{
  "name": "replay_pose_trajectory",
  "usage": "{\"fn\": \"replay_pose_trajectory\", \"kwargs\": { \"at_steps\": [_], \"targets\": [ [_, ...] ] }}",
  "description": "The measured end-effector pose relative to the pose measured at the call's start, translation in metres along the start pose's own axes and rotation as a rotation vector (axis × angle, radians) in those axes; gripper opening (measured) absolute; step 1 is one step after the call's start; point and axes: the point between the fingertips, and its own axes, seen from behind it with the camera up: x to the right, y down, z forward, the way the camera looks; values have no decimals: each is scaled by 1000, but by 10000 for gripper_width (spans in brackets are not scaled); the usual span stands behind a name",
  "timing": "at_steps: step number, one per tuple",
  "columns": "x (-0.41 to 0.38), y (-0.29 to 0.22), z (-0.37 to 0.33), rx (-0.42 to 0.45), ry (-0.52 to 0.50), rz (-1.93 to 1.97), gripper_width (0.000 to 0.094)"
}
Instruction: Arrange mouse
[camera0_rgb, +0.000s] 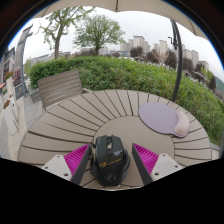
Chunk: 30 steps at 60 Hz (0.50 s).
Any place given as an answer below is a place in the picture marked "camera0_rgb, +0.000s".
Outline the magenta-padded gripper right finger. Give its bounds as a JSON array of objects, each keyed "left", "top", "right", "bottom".
[{"left": 131, "top": 142, "right": 185, "bottom": 186}]

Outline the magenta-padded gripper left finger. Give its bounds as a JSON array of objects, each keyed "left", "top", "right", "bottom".
[{"left": 40, "top": 143, "right": 93, "bottom": 186}]

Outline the black computer mouse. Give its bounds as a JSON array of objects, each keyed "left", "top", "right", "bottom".
[{"left": 89, "top": 134, "right": 131, "bottom": 188}]

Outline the lilac mouse pad with wrist rest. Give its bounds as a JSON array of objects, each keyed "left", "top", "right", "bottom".
[{"left": 138, "top": 101, "right": 191, "bottom": 139}]

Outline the slatted wooden chair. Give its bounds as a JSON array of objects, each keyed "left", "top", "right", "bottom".
[{"left": 37, "top": 69, "right": 85, "bottom": 112}]

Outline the curved black parasol pole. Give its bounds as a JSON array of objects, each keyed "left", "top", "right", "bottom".
[{"left": 167, "top": 19, "right": 184, "bottom": 103}]

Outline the group of high-rise buildings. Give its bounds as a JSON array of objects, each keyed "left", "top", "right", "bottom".
[{"left": 119, "top": 34, "right": 211, "bottom": 72}]

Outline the sparse-leaved tree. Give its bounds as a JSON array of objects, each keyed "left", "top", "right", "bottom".
[{"left": 37, "top": 5, "right": 96, "bottom": 60}]

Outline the round leafy tree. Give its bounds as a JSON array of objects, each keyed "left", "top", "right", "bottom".
[{"left": 73, "top": 13, "right": 126, "bottom": 56}]

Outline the beige parasol canopy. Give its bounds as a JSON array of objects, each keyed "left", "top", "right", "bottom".
[{"left": 33, "top": 0, "right": 209, "bottom": 40}]

